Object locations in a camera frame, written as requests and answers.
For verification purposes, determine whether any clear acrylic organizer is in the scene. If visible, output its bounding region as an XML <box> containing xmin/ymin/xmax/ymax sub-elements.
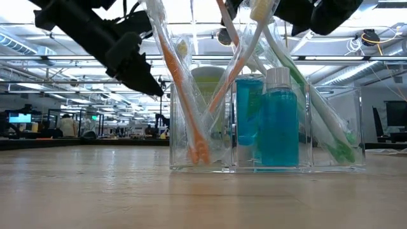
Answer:
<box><xmin>169</xmin><ymin>83</ymin><xmax>366</xmax><ymax>174</ymax></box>

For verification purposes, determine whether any black monitor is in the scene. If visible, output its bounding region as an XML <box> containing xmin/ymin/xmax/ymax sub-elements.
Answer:
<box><xmin>384</xmin><ymin>101</ymin><xmax>407</xmax><ymax>128</ymax></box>

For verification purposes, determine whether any dark desk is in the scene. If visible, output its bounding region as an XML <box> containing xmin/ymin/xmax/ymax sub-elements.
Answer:
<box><xmin>365</xmin><ymin>141</ymin><xmax>407</xmax><ymax>151</ymax></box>

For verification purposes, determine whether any long black bench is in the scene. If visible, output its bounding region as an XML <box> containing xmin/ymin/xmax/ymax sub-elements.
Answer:
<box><xmin>0</xmin><ymin>137</ymin><xmax>171</xmax><ymax>152</ymax></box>

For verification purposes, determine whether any green disinfecting wipes canister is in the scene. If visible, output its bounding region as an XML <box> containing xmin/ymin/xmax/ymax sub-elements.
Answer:
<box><xmin>190</xmin><ymin>66</ymin><xmax>227</xmax><ymax>141</ymax></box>

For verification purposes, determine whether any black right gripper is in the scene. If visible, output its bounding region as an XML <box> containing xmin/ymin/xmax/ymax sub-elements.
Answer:
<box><xmin>221</xmin><ymin>0</ymin><xmax>319</xmax><ymax>37</ymax></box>

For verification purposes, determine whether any person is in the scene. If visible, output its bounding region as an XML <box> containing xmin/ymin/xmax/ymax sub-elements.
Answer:
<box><xmin>59</xmin><ymin>113</ymin><xmax>79</xmax><ymax>138</ymax></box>

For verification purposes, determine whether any black ceiling cable reel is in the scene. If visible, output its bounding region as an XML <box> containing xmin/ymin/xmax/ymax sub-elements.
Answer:
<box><xmin>361</xmin><ymin>28</ymin><xmax>381</xmax><ymax>47</ymax></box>
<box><xmin>217</xmin><ymin>27</ymin><xmax>234</xmax><ymax>46</ymax></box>

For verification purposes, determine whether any blue lit monitor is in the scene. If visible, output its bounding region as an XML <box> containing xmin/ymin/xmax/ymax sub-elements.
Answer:
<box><xmin>8</xmin><ymin>113</ymin><xmax>32</xmax><ymax>124</ymax></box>

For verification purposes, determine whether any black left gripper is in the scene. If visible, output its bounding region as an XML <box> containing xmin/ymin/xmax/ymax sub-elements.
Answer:
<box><xmin>34</xmin><ymin>0</ymin><xmax>165</xmax><ymax>98</ymax></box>

